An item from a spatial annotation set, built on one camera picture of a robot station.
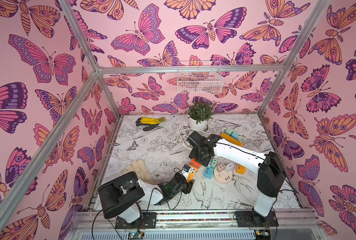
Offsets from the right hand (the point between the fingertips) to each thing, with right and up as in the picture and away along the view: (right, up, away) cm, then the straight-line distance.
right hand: (190, 162), depth 83 cm
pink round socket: (+19, -9, +3) cm, 21 cm away
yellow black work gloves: (-29, +22, +30) cm, 47 cm away
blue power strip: (+11, -6, +4) cm, 14 cm away
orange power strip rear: (+29, +11, +17) cm, 35 cm away
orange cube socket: (+3, -1, -2) cm, 3 cm away
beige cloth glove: (-31, -5, +9) cm, 33 cm away
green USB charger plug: (+14, -1, +2) cm, 14 cm away
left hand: (+1, -10, +4) cm, 11 cm away
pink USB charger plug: (+17, -4, +1) cm, 18 cm away
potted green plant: (+6, +28, +11) cm, 30 cm away
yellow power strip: (+1, -7, +2) cm, 7 cm away
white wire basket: (+7, +51, +12) cm, 53 cm away
